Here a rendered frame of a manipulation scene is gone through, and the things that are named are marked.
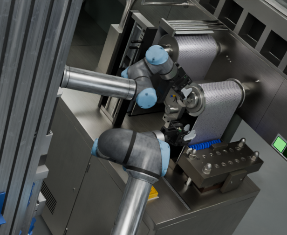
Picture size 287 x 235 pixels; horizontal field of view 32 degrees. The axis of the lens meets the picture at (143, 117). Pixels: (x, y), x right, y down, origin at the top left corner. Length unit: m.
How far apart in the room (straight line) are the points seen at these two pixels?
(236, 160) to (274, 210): 1.65
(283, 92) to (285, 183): 2.09
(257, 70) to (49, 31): 1.38
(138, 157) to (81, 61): 1.29
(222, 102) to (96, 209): 0.79
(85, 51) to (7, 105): 1.76
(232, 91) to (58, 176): 1.05
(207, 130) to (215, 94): 0.20
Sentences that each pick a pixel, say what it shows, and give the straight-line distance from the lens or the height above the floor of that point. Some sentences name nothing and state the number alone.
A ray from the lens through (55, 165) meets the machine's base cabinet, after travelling 2.72.
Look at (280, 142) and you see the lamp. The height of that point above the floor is 1.19.
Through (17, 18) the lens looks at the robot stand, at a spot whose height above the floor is 1.82.
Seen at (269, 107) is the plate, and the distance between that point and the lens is 2.32.
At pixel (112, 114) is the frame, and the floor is 0.93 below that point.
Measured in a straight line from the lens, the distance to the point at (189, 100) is 2.15.
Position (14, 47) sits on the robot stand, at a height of 1.75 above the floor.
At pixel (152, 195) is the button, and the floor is 0.92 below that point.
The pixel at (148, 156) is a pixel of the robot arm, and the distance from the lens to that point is 1.65.
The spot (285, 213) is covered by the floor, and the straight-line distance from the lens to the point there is 4.00.
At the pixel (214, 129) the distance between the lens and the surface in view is 2.32.
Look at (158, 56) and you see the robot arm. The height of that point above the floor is 1.49.
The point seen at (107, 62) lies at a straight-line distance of 2.76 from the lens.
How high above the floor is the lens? 2.31
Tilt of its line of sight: 33 degrees down
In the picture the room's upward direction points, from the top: 22 degrees clockwise
